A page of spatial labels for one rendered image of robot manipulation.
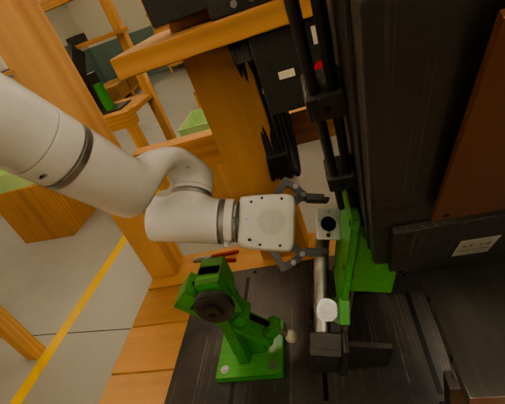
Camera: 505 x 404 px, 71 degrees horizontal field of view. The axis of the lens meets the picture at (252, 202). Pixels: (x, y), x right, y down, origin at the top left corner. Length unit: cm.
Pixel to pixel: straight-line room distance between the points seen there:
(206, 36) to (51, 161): 36
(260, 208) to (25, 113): 37
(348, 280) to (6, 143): 48
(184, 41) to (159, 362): 74
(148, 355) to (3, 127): 74
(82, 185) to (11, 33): 57
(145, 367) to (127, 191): 60
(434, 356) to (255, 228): 43
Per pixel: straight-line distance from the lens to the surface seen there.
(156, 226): 63
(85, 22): 1239
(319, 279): 75
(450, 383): 66
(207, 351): 92
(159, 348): 102
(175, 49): 69
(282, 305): 92
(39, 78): 98
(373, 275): 60
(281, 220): 61
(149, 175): 53
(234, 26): 66
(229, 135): 86
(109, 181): 48
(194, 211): 62
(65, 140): 44
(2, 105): 42
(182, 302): 72
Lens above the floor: 159
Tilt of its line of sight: 31 degrees down
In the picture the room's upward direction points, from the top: 21 degrees counter-clockwise
